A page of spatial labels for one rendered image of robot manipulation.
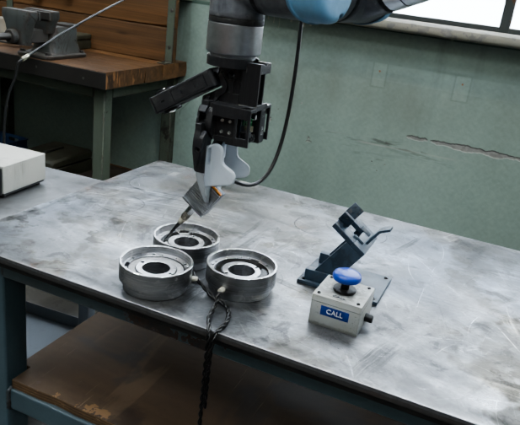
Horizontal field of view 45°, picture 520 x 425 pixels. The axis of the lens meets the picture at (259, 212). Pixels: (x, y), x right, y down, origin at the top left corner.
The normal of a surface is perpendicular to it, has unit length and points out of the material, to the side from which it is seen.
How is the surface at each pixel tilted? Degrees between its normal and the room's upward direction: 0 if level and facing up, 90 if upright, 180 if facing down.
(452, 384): 0
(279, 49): 90
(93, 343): 0
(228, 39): 89
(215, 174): 88
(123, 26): 90
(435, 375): 0
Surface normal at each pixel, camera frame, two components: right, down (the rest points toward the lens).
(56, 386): 0.11, -0.93
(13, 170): 0.93, 0.22
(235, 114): -0.40, 0.28
